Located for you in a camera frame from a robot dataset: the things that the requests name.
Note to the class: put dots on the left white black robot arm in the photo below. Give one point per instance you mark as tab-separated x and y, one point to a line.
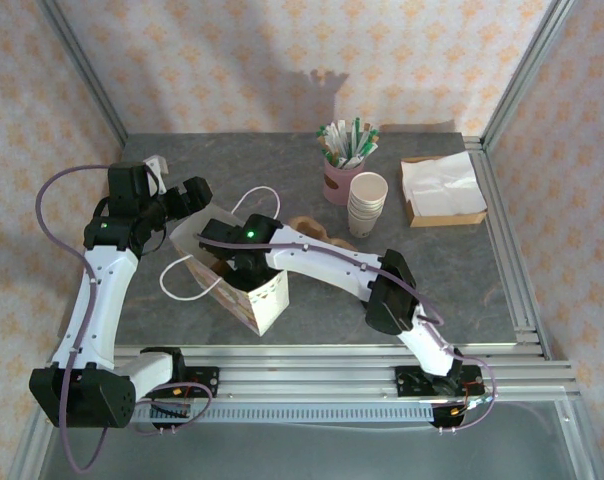
102	300

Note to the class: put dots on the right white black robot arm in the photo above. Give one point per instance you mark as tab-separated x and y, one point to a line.
327	270

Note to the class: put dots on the pink sachet holder cup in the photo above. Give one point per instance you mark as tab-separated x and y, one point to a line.
338	187

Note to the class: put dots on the white paper cup stack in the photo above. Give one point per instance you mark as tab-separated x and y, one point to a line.
367	200

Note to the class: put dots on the plain white sachet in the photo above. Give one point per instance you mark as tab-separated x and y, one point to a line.
342	136

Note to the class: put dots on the green tipped white sachet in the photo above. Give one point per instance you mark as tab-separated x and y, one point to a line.
355	137

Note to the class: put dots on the brown tipped white sachet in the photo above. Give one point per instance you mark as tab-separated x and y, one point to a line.
366	140

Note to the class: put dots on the white napkin stack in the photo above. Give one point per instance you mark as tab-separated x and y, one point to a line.
462	210

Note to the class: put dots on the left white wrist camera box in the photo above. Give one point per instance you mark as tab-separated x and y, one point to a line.
157	172

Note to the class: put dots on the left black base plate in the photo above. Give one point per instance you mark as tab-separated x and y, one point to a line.
207	382

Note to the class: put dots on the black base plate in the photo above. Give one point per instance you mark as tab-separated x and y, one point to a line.
407	382
207	382

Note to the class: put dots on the aluminium frame post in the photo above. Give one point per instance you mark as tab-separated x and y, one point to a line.
83	65
528	65

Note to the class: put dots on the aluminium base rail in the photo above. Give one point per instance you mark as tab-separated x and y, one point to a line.
307	380

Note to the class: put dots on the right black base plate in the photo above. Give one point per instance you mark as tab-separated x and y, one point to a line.
407	382

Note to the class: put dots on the aluminium table side rail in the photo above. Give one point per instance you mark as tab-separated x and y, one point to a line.
504	235

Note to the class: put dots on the aluminium frame leg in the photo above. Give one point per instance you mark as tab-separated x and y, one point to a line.
579	450
24	460

